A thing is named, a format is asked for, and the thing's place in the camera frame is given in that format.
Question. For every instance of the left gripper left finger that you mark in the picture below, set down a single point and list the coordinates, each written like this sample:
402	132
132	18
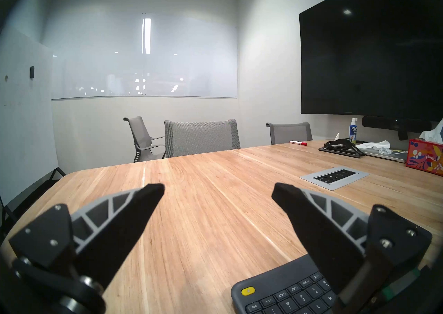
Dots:
114	233

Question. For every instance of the large white facial tissue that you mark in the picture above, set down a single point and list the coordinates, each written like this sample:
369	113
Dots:
434	133

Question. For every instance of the black laptop stand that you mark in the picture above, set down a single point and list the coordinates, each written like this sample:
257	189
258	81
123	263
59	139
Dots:
341	152

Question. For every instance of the large black wall television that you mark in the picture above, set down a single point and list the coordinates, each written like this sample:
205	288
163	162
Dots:
363	57

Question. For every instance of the whiteboard cleaner spray bottle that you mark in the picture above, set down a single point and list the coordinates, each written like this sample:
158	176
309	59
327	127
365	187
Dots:
353	131

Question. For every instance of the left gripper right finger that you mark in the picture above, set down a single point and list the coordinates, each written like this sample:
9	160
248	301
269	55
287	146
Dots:
322	237

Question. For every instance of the grey mesh office chair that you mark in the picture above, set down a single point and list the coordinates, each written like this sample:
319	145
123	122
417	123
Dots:
290	133
200	138

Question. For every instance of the black video conference bar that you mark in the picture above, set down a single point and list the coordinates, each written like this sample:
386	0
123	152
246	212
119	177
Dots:
387	123

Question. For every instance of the dark grey touchpad keyboard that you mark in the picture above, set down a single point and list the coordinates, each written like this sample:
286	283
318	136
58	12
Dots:
266	275

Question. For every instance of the silver table power outlet box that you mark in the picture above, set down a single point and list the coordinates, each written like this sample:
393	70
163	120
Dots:
334	177

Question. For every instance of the red floral tissue box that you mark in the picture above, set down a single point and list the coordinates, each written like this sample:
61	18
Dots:
424	157

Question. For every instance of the red capped white marker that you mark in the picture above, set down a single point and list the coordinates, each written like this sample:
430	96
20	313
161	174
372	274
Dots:
297	142

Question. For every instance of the white mobile whiteboard on stand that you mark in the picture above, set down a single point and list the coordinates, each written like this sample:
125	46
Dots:
24	116

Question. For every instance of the silver closed laptop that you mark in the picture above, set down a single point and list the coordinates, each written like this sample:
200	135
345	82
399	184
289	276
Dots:
394	157

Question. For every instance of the grey armrest office chair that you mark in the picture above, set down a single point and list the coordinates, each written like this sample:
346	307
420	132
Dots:
138	131

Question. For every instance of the glass wall whiteboard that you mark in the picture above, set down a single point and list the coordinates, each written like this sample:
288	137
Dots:
104	57

